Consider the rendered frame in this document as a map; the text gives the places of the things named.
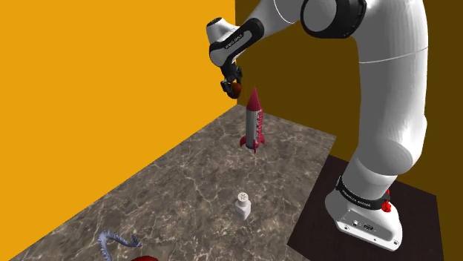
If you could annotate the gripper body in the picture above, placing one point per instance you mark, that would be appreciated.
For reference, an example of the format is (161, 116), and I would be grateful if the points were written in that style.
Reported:
(232, 76)

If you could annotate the orange brown ball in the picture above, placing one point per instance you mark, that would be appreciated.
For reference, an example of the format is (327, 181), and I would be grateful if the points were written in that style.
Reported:
(236, 89)

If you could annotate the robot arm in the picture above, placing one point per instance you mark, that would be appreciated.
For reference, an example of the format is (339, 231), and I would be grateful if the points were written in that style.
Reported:
(390, 108)

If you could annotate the red and silver toy rocket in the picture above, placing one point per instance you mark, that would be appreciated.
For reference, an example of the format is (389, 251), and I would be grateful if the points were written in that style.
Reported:
(253, 123)

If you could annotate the white salt shaker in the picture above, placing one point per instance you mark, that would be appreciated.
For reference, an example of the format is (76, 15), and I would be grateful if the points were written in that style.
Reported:
(242, 208)

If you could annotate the dark robot stand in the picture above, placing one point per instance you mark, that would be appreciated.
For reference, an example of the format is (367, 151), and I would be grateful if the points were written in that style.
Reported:
(318, 224)

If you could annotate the red round object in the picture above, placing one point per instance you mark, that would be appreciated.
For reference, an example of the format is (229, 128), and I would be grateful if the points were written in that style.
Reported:
(144, 258)

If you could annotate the blue dragon figure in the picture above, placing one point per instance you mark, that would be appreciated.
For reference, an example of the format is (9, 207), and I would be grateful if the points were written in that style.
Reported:
(108, 241)

